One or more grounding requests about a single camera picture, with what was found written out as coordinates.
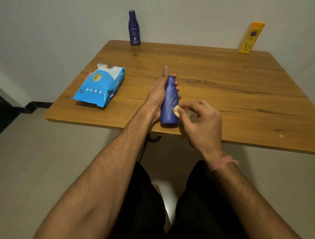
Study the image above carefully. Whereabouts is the person's right hand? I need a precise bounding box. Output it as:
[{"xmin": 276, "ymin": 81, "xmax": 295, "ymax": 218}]
[{"xmin": 177, "ymin": 99, "xmax": 226, "ymax": 163}]

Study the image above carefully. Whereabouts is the person's left hand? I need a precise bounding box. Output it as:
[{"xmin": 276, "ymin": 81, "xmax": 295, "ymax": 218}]
[{"xmin": 144, "ymin": 66, "xmax": 182, "ymax": 124}]

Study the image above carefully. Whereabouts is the dark blue striped bottle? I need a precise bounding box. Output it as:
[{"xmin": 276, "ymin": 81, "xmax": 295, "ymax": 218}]
[{"xmin": 160, "ymin": 75, "xmax": 180, "ymax": 125}]

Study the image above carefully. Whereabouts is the blue wet wipes pack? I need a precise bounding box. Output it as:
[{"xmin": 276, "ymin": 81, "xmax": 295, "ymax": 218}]
[{"xmin": 71, "ymin": 63, "xmax": 126, "ymax": 108}]

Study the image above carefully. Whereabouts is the dark blue bottle white print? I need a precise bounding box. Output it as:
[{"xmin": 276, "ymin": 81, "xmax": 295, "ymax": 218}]
[{"xmin": 128, "ymin": 10, "xmax": 141, "ymax": 47}]

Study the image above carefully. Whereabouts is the yellow bottle orange cap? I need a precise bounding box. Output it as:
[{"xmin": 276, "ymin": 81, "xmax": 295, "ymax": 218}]
[{"xmin": 238, "ymin": 21, "xmax": 266, "ymax": 55}]

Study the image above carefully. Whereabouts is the person's right forearm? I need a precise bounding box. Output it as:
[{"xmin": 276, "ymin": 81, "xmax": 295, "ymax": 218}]
[{"xmin": 211, "ymin": 161, "xmax": 302, "ymax": 239}]

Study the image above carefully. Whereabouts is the person's left forearm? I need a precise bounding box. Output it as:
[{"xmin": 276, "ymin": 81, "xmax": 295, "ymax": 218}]
[{"xmin": 34, "ymin": 106, "xmax": 156, "ymax": 239}]

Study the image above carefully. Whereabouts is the pink thread wristband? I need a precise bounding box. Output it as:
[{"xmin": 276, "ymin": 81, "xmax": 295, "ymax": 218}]
[{"xmin": 207, "ymin": 155, "xmax": 241, "ymax": 172}]

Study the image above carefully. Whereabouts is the wooden table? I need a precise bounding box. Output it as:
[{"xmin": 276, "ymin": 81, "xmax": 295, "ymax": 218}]
[{"xmin": 44, "ymin": 39, "xmax": 315, "ymax": 155}]

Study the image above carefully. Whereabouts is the black baseboard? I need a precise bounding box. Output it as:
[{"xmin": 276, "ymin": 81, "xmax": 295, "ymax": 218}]
[{"xmin": 16, "ymin": 101, "xmax": 53, "ymax": 115}]

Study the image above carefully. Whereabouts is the black door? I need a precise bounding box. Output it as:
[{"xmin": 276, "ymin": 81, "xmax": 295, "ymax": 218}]
[{"xmin": 0, "ymin": 95, "xmax": 22, "ymax": 135}]

